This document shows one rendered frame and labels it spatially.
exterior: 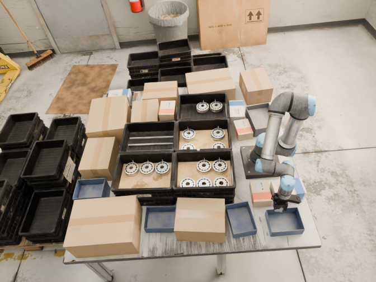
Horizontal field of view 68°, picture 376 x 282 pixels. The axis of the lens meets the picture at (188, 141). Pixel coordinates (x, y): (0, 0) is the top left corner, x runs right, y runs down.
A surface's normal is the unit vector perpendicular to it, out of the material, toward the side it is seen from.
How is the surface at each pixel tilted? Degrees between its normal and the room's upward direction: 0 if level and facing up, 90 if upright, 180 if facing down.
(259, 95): 90
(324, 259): 0
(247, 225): 0
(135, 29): 90
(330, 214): 0
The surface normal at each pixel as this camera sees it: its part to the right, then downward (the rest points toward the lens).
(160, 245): -0.08, -0.64
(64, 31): 0.04, 0.76
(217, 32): 0.03, 0.57
